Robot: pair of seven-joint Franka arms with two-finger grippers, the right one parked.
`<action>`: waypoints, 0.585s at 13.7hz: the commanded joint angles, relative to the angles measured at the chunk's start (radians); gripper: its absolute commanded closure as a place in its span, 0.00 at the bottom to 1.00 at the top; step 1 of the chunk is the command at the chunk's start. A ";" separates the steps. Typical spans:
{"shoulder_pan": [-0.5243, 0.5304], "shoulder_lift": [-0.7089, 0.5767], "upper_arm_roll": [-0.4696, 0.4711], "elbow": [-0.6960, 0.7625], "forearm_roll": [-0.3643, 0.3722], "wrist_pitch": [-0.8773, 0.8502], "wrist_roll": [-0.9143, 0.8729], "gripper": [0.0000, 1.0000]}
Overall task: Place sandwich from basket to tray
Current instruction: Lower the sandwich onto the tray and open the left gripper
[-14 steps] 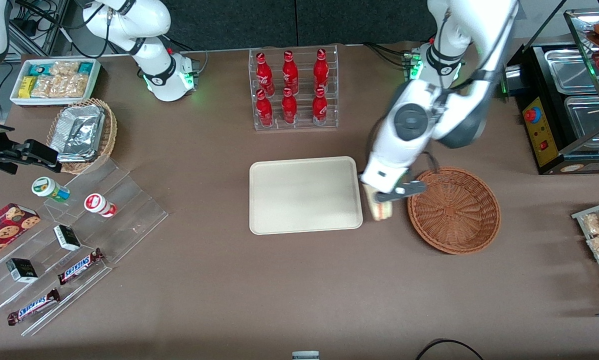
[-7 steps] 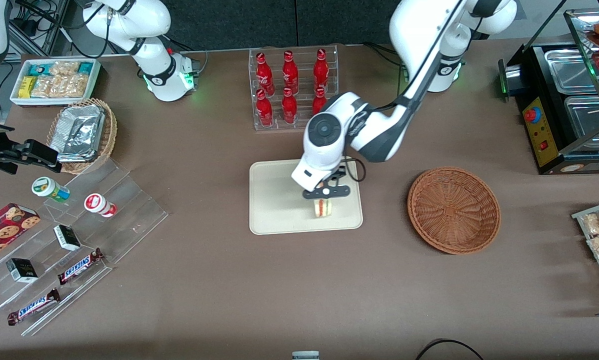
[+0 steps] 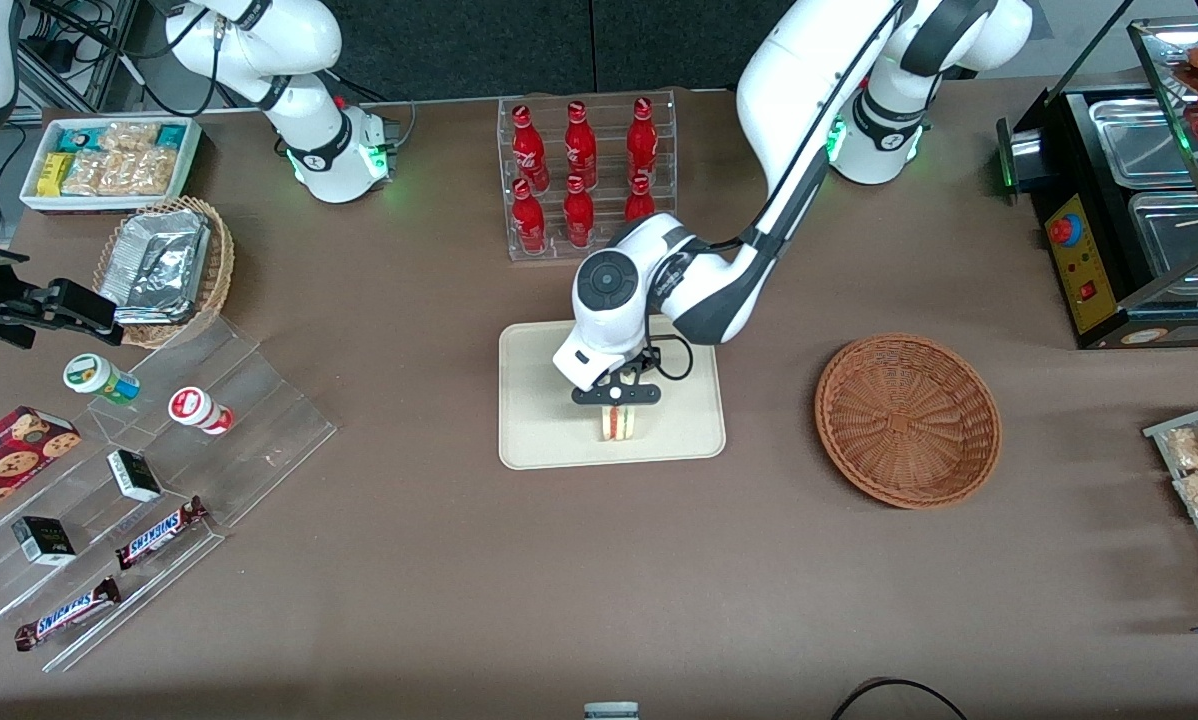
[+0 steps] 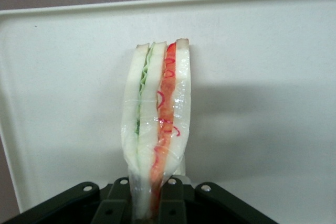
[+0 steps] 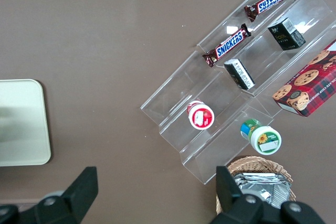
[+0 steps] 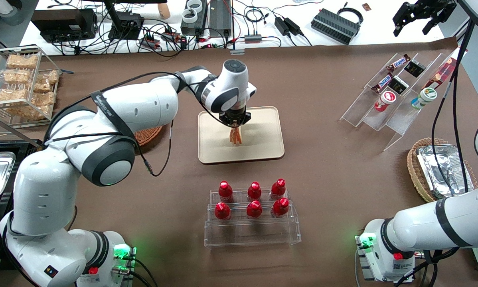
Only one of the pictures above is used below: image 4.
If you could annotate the cream plastic tray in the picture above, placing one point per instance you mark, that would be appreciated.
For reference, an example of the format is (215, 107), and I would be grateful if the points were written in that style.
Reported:
(249, 56)

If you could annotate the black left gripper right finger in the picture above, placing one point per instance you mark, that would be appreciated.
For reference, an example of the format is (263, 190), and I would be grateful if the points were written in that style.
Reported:
(204, 205)

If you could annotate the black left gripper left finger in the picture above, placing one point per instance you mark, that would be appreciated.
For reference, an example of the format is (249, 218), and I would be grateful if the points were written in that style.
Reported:
(78, 205)

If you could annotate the plastic triangle sandwich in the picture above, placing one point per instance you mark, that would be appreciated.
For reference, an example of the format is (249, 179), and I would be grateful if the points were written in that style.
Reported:
(155, 119)

